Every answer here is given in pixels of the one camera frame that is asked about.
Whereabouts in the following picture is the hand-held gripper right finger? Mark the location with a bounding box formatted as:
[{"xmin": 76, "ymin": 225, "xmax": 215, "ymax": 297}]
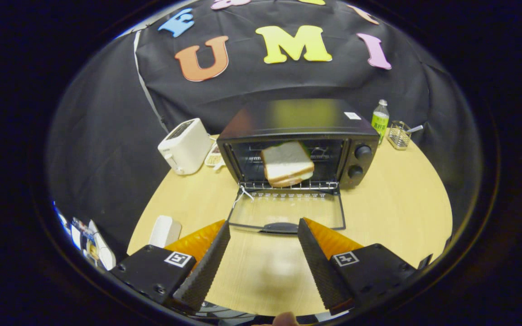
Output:
[{"xmin": 297, "ymin": 217, "xmax": 420, "ymax": 315}]

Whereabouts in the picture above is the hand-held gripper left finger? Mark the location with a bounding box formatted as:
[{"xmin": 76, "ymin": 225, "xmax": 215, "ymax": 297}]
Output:
[{"xmin": 109, "ymin": 220, "xmax": 231, "ymax": 312}]

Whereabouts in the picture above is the green label water bottle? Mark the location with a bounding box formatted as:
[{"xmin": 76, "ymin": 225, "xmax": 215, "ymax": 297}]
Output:
[{"xmin": 371, "ymin": 99, "xmax": 390, "ymax": 145}]

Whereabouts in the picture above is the black toaster oven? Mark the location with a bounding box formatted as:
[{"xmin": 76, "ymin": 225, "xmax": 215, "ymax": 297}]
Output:
[{"xmin": 217, "ymin": 99, "xmax": 380, "ymax": 234}]

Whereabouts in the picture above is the white bread toaster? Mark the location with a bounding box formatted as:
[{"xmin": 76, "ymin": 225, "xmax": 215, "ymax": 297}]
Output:
[{"xmin": 158, "ymin": 118, "xmax": 213, "ymax": 175}]

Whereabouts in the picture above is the white bread sandwich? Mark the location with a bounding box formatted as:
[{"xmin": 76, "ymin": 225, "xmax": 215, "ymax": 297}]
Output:
[{"xmin": 261, "ymin": 141, "xmax": 315, "ymax": 188}]

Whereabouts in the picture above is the white rectangular serving tray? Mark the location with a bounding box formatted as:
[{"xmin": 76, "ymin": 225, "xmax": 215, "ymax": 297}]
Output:
[{"xmin": 149, "ymin": 216, "xmax": 183, "ymax": 249}]

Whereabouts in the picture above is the white divided snack plate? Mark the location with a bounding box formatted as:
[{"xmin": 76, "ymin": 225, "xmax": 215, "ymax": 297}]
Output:
[{"xmin": 204, "ymin": 152, "xmax": 225, "ymax": 171}]

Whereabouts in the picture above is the white curved plastic tray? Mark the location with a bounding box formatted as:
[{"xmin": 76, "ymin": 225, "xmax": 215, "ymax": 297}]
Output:
[{"xmin": 88, "ymin": 220, "xmax": 116, "ymax": 271}]

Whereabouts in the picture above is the small wire mesh basket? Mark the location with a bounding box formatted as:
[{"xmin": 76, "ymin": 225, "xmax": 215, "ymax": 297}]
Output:
[{"xmin": 388, "ymin": 120, "xmax": 412, "ymax": 150}]

